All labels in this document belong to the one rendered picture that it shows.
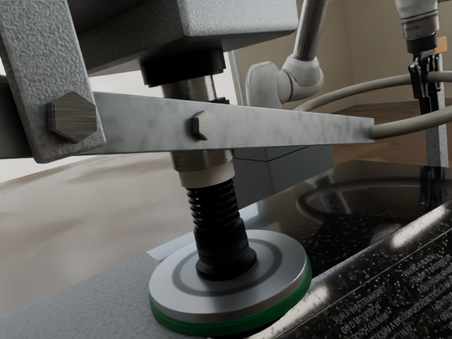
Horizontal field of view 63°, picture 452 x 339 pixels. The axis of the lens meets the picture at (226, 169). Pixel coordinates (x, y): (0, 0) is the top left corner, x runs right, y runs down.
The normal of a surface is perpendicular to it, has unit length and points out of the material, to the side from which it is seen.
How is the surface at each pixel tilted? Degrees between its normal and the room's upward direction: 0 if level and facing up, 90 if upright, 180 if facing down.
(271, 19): 90
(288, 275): 0
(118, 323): 0
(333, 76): 90
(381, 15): 90
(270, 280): 0
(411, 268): 45
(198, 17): 90
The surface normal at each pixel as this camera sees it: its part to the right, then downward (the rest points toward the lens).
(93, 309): -0.20, -0.95
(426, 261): 0.22, -0.60
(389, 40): -0.81, 0.29
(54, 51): 0.76, 0.00
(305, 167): 0.56, 0.08
